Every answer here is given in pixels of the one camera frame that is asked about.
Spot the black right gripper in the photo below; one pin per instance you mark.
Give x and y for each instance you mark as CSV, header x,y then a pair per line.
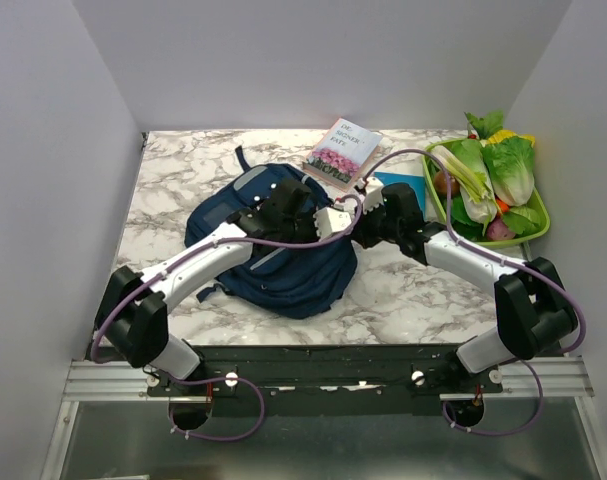
x,y
362,233

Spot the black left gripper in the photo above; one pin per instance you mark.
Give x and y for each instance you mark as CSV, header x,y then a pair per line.
x,y
311,221

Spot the navy blue student backpack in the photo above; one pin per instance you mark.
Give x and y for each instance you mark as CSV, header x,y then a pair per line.
x,y
292,283

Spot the white book with pink roses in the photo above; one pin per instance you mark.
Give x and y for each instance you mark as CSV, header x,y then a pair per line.
x,y
343,155

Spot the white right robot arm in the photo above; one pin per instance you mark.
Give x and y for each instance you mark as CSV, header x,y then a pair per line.
x,y
532,314

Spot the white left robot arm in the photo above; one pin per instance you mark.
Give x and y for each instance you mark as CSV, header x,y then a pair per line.
x,y
134,310

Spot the teal blue hardcover book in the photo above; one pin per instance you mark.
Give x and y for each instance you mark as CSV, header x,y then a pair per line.
x,y
417,183

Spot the brown round fruit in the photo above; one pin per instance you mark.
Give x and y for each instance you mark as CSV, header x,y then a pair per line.
x,y
443,183

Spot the green plastic vegetable tray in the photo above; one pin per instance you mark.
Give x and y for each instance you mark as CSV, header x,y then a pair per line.
x,y
528,222

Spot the white green bok choy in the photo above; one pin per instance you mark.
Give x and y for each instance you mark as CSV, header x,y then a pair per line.
x,y
475,205

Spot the purple onion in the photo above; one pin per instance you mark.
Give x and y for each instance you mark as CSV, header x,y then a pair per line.
x,y
497,230

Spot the green lettuce head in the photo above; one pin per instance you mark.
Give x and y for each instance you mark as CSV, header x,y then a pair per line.
x,y
510,164

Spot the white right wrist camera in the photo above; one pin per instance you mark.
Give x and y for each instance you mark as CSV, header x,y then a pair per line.
x,y
371,192

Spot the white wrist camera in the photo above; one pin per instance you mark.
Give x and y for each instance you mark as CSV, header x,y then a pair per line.
x,y
329,221
371,192

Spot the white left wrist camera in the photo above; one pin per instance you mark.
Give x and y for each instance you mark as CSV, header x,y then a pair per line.
x,y
329,221

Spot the black mounting rail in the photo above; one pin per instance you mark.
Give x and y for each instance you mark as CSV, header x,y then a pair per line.
x,y
326,380

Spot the aluminium frame rail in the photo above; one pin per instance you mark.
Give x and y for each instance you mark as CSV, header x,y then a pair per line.
x,y
107,426

